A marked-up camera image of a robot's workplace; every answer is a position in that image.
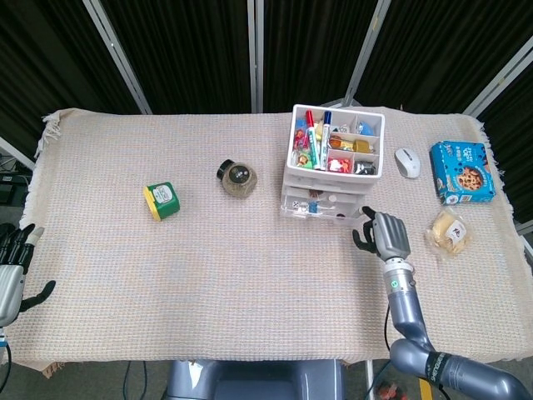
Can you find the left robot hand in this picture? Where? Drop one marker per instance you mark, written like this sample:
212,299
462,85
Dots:
10,291

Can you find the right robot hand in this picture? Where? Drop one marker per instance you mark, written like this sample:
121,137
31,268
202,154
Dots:
391,235

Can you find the clear drawer with die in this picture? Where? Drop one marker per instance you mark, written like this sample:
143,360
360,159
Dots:
320,216

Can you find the white drawer organizer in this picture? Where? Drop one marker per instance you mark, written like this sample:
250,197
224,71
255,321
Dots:
333,173

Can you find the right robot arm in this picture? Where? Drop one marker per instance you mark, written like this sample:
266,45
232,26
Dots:
406,304

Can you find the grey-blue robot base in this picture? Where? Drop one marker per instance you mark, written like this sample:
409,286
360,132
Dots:
254,381

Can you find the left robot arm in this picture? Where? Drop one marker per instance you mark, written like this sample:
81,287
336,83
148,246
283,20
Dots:
2,336

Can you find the clear drawer with toys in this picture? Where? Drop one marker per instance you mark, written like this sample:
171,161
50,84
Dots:
333,181

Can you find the bagged yellow pastry snack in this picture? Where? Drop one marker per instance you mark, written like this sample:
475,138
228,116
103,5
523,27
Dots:
447,231

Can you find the black binder clips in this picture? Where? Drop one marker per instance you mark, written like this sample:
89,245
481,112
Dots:
365,166

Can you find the white computer mouse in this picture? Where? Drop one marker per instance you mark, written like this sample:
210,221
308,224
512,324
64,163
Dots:
408,163

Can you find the small blue item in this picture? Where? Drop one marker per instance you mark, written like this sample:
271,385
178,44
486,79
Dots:
311,207

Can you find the small brown item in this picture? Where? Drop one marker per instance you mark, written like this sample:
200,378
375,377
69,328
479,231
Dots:
314,193

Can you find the blue cookie box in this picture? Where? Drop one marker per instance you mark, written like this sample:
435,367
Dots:
464,173

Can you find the black electronic box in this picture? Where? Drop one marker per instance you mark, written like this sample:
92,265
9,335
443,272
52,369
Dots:
10,189

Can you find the blue round plastic item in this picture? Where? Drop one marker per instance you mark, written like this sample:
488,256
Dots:
364,124

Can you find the lion cartoon sticker pack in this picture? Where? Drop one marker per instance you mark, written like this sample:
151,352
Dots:
305,159

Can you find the silver metal clips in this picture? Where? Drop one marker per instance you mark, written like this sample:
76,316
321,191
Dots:
344,126

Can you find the red-capped green label marker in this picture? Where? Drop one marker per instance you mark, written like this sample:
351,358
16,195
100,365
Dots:
315,140

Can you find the small yellow toy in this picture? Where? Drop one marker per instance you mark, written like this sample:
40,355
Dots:
318,131

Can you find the colourful red toy packet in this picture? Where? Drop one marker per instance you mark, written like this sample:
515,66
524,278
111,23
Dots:
301,139

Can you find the blue-capped white marker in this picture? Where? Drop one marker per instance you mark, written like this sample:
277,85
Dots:
327,117

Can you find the white table leg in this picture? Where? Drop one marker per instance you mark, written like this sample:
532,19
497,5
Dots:
369,381

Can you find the round glass jar black lid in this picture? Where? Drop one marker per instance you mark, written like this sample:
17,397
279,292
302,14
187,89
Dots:
239,181

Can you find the green container with yellow lid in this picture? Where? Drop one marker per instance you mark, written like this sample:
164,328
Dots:
164,200

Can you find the beige woven tablecloth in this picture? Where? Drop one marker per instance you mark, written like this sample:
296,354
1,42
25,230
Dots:
208,266

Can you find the black pleated screen panel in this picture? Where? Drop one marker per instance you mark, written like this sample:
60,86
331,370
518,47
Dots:
187,54
308,46
437,54
46,62

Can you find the grey metal screen post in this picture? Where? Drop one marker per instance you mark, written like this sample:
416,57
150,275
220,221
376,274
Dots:
14,152
499,79
118,56
255,54
368,46

